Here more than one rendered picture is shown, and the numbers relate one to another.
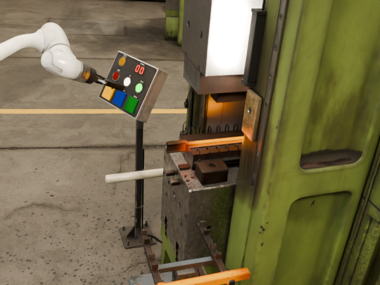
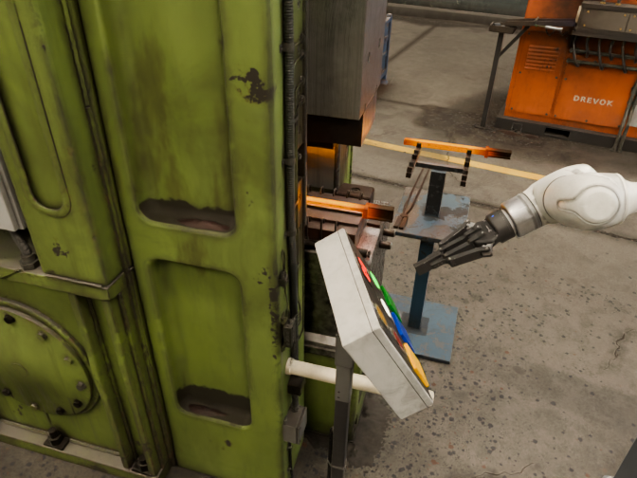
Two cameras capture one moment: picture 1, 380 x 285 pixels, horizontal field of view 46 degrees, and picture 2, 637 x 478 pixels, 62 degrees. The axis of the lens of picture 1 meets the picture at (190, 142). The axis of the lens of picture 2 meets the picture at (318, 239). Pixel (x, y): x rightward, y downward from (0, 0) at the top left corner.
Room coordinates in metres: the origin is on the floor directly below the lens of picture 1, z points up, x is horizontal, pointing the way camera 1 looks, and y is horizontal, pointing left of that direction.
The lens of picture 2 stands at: (2.97, 0.75, 1.88)
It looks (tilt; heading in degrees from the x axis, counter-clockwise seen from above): 34 degrees down; 216
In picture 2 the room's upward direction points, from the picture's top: 1 degrees clockwise
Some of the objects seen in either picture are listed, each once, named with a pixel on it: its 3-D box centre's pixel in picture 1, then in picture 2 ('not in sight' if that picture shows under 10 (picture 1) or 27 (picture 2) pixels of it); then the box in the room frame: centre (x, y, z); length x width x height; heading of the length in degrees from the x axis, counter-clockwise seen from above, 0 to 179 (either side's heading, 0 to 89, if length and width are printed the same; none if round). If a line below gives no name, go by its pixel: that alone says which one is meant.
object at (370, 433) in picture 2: not in sight; (357, 416); (1.71, 0.06, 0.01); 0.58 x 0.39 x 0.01; 21
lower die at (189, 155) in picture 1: (228, 145); (299, 213); (1.80, -0.18, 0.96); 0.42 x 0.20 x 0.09; 111
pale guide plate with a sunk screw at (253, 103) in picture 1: (251, 115); not in sight; (1.48, -0.22, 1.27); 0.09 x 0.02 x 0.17; 21
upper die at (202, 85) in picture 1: (237, 72); (299, 109); (1.80, -0.18, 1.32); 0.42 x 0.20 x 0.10; 111
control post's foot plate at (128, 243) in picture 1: (137, 230); not in sight; (2.22, 0.29, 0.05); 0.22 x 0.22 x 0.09; 21
